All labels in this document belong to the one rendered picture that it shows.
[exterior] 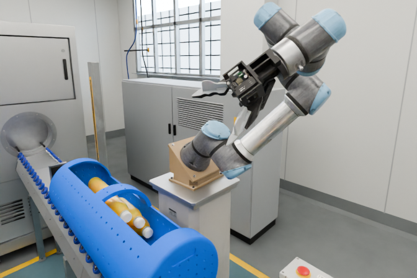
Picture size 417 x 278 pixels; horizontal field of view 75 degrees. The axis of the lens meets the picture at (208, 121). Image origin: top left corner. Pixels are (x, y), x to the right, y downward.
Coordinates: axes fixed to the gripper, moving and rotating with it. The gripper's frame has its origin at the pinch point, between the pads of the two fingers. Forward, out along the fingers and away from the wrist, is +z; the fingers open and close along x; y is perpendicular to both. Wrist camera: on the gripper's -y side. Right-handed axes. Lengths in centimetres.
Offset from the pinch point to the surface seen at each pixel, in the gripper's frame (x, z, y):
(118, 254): 8.9, 44.8, -16.7
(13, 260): -68, 222, -142
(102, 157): -77, 90, -110
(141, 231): 1, 51, -46
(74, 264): -6, 87, -49
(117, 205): -10, 49, -35
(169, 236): 13.3, 29.1, -17.8
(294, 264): 39, 7, -40
